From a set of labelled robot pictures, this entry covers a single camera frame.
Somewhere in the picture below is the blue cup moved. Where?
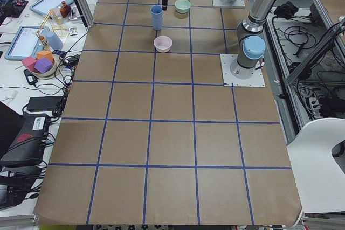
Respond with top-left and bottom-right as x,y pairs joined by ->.
150,5 -> 163,19
151,17 -> 163,31

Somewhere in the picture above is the green bowl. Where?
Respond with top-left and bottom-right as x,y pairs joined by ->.
174,0 -> 191,14

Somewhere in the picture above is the pink bowl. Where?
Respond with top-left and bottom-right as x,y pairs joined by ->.
153,36 -> 173,53

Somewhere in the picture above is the pink cup on desk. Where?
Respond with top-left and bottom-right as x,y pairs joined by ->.
51,8 -> 61,17

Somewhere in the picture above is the blue cup on desk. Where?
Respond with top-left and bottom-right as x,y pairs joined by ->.
46,31 -> 63,50

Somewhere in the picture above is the far teach pendant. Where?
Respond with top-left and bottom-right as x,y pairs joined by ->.
29,0 -> 74,15

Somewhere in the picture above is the teach pendant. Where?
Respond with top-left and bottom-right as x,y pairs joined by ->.
29,0 -> 74,15
4,26 -> 44,61

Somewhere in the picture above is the bowl of foam blocks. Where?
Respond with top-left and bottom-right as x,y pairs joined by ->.
22,51 -> 57,79

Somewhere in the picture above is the near teach pendant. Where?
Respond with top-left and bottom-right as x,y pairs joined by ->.
4,26 -> 44,61

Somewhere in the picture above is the black power adapter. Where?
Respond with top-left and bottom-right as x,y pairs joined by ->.
23,69 -> 38,85

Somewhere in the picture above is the black laptop bag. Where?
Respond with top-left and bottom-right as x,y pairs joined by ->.
1,113 -> 50,168

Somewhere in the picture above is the white chair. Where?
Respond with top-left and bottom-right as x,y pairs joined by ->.
287,118 -> 344,213

